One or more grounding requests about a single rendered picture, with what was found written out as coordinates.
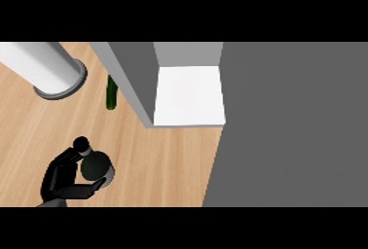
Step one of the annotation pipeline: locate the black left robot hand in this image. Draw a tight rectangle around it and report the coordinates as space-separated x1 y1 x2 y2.
39 146 108 204

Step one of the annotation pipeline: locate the grey open cabinet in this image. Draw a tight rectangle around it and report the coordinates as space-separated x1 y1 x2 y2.
87 42 228 129

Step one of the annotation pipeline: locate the dark grey cabinet door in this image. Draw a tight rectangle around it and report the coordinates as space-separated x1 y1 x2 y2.
201 42 368 208

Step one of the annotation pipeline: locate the green cucumber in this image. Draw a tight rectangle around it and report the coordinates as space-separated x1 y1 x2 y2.
105 74 120 111

